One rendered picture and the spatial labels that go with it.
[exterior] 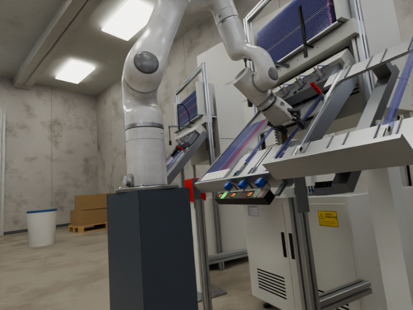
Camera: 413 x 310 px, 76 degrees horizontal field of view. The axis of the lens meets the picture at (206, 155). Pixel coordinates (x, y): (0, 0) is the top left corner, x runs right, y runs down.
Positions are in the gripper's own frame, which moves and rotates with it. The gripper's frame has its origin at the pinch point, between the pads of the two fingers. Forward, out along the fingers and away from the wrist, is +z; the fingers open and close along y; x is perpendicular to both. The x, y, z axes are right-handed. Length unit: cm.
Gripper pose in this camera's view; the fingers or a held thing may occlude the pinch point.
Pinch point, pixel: (293, 128)
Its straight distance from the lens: 113.4
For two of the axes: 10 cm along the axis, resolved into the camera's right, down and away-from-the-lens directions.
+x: -4.5, 7.6, -4.6
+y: -5.0, 2.1, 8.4
